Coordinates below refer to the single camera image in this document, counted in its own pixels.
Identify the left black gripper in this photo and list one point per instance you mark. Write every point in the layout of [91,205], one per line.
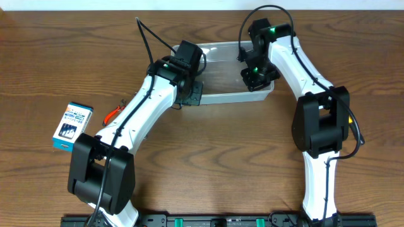
[194,94]

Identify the black mounting rail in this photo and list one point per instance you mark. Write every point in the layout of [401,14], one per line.
[275,219]

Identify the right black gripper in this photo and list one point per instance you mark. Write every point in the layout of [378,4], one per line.
[258,81]

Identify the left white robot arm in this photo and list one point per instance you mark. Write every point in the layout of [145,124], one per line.
[101,170]

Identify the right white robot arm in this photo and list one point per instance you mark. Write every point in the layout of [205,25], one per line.
[320,124]

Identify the blue white product box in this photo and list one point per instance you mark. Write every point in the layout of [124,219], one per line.
[73,123]

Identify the clear plastic container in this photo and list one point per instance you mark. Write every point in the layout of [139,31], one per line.
[221,80]

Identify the red handled pliers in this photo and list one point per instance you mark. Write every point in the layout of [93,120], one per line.
[115,111]

